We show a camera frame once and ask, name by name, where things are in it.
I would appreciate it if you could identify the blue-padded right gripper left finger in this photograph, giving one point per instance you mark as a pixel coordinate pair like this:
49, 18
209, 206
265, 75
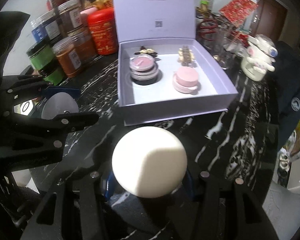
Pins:
108, 185

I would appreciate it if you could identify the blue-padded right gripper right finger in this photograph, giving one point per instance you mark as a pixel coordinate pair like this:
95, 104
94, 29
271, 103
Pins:
187, 184

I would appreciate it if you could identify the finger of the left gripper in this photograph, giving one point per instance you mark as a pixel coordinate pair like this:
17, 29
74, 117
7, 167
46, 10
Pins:
70, 122
16, 89

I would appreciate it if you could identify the small white round jar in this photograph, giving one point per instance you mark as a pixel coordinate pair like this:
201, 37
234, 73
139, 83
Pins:
60, 103

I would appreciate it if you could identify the large white cream jar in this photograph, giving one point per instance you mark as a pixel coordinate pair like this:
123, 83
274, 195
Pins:
149, 162

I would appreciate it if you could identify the purple round compact jar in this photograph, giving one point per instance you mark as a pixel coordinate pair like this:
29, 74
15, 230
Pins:
143, 69

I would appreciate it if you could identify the pink round compact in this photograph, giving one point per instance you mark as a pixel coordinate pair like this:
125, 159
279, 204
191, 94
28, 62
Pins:
185, 80

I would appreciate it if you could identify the black beaded hair clip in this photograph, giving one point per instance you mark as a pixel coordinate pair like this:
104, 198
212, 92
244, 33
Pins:
146, 51

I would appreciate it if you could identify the gold metal hair claw clip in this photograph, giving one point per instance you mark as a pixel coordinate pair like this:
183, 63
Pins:
186, 56

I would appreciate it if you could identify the lower green jar black lid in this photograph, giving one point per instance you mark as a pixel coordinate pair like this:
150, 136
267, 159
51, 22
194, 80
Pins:
52, 72

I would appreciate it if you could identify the green jar black lid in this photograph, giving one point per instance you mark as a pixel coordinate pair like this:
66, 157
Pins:
40, 54
52, 72

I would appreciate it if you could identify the upper green jar black lid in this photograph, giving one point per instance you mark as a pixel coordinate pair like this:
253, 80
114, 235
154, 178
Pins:
40, 54

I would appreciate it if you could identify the orange powder plastic jar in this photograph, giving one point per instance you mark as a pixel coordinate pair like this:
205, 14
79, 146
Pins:
68, 57

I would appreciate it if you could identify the blue label jar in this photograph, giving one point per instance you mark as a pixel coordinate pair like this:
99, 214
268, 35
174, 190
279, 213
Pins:
45, 27

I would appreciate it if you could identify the dark brown label jar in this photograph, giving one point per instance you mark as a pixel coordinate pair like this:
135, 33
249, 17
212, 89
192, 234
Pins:
69, 13

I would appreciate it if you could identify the red tin canister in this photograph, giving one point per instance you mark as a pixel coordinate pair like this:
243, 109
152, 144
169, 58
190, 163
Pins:
103, 31

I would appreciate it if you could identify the lavender gift box with lid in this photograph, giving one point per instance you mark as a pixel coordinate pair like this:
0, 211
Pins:
165, 26

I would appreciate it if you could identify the gold foil snack bag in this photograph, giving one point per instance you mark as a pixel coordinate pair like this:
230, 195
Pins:
102, 4

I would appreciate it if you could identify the clear glass container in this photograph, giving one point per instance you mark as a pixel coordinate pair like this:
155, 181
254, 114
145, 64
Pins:
219, 39

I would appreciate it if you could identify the dark navy cap with badge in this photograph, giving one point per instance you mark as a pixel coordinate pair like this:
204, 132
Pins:
284, 82

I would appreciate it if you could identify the white ceramic figurine mug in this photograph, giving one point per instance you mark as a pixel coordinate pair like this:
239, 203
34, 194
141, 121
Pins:
259, 57

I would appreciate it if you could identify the red patterned packet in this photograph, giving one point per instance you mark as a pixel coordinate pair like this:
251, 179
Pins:
237, 11

